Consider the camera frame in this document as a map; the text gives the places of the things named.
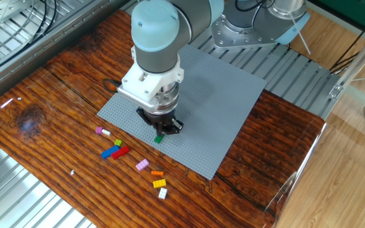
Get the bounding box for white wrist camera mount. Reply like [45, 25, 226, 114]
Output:
[117, 46, 184, 114]

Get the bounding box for black cables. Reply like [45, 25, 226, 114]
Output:
[0, 0, 58, 82]
[329, 8, 365, 74]

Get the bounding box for light pink Lego brick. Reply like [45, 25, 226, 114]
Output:
[135, 158, 150, 172]

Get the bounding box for red Lego brick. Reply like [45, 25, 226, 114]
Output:
[111, 146, 131, 160]

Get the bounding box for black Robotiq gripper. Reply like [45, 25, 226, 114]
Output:
[136, 107, 184, 137]

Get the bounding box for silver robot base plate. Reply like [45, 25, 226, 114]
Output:
[210, 14, 293, 50]

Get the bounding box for grey Lego baseplate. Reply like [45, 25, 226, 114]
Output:
[97, 44, 267, 181]

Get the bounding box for aluminium frame post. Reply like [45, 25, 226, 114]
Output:
[327, 21, 365, 101]

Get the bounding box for silver wrist flange coupling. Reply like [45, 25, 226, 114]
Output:
[155, 82, 181, 115]

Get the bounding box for grey metal beam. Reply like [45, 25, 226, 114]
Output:
[0, 0, 129, 111]

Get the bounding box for blue Lego brick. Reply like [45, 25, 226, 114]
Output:
[100, 145, 120, 160]

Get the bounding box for white cable tie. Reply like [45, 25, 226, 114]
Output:
[288, 14, 312, 55]

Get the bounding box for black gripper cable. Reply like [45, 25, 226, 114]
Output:
[102, 78, 123, 94]

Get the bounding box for black looped base cable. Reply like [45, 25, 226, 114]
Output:
[234, 0, 278, 28]

